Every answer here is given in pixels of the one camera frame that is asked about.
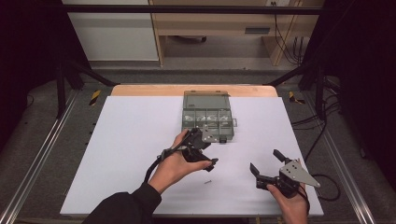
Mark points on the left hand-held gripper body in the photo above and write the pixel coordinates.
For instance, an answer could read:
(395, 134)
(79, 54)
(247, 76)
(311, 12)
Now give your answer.
(194, 149)

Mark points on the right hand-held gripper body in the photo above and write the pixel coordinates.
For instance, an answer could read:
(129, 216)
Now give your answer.
(295, 174)

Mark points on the grey clear plastic organizer box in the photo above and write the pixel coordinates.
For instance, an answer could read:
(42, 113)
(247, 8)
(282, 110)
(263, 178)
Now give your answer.
(205, 102)

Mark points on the person's left hand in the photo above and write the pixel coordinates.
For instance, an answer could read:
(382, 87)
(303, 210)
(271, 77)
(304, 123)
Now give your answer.
(172, 169)

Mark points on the person's right hand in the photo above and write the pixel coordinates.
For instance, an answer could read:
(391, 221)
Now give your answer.
(294, 205)

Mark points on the pile of silver screws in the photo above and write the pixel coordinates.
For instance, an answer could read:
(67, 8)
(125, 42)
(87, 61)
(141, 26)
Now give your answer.
(224, 118)
(213, 118)
(200, 118)
(188, 118)

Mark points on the yellow clamp right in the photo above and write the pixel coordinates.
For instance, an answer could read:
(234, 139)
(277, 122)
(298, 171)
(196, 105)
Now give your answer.
(293, 98)

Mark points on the yellow clamp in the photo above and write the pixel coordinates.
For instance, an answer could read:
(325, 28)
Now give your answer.
(293, 98)
(95, 97)

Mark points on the wooden board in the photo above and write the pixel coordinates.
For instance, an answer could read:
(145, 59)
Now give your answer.
(149, 90)

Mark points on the yellow clamp left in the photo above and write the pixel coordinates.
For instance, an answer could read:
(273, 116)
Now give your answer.
(95, 97)

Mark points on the black curtain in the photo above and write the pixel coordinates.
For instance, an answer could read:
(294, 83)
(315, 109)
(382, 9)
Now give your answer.
(28, 46)
(367, 77)

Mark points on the wooden desk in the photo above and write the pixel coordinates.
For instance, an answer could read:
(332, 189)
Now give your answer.
(218, 21)

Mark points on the white cabinet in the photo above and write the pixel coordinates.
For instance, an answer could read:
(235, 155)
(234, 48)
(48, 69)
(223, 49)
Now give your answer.
(112, 34)

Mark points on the white power strip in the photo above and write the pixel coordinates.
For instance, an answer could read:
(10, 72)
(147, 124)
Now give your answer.
(278, 2)

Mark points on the aluminium rail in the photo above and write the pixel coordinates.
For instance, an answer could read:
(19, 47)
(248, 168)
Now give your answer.
(345, 174)
(34, 165)

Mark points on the black metal frame strut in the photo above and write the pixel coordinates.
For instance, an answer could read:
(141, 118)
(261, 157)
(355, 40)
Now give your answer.
(319, 93)
(60, 93)

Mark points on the black horizontal frame bar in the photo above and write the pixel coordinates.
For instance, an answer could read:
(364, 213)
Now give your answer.
(186, 9)

